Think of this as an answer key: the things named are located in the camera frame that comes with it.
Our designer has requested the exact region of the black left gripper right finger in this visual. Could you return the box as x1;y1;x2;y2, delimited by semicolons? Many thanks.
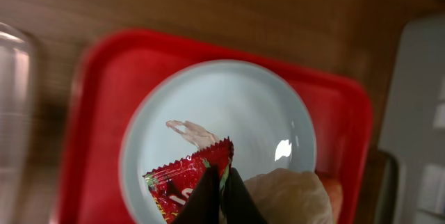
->
220;168;267;224

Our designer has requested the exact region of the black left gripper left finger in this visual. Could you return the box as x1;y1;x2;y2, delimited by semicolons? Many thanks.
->
172;166;220;224

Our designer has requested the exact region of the red snack wrapper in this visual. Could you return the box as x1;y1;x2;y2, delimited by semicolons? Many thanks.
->
143;138;234;223

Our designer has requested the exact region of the white tissue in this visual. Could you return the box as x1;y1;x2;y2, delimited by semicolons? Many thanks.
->
218;167;335;224

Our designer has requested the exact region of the grey dishwasher rack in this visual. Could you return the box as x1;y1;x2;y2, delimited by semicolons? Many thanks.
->
378;15;444;223

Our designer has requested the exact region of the orange carrot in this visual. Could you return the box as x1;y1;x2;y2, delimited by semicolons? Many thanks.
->
317;173;343;224

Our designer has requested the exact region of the light blue plate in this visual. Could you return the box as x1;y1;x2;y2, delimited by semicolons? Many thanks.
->
119;61;316;223

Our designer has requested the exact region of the red plastic tray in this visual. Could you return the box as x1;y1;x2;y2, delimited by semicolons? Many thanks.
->
50;29;373;223

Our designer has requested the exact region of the clear plastic bin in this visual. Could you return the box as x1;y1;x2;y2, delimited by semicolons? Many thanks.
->
1;23;35;223

